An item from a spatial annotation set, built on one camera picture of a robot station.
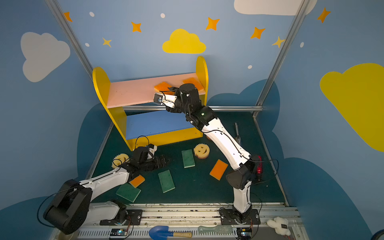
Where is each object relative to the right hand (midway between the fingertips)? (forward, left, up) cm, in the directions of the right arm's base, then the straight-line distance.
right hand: (171, 89), depth 68 cm
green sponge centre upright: (-12, -7, -44) cm, 47 cm away
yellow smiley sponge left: (-16, +36, -42) cm, 58 cm away
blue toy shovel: (-51, +2, -45) cm, 68 cm away
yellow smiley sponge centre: (-7, -16, -43) cm, 46 cm away
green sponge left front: (-35, +24, -43) cm, 60 cm away
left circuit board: (-53, +24, -45) cm, 73 cm away
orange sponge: (-18, -27, -45) cm, 56 cm away
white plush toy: (-46, -54, -43) cm, 83 cm away
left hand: (-17, +5, -38) cm, 42 cm away
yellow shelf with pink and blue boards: (+8, +26, -32) cm, 42 cm away
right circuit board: (-50, -38, -47) cm, 78 cm away
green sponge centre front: (-27, +4, -45) cm, 53 cm away
